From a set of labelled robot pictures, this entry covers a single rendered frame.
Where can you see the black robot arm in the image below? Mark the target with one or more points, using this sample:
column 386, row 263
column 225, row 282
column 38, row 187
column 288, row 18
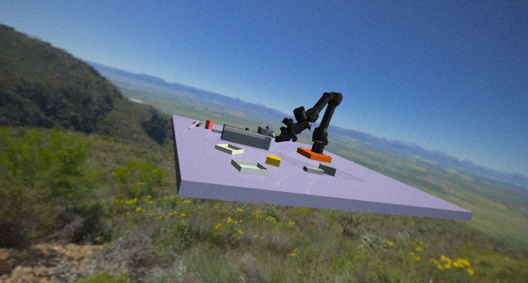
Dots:
column 311, row 115

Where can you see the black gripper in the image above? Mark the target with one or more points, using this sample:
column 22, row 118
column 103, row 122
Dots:
column 287, row 133

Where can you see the yellow square block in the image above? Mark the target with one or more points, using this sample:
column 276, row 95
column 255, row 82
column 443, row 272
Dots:
column 273, row 160

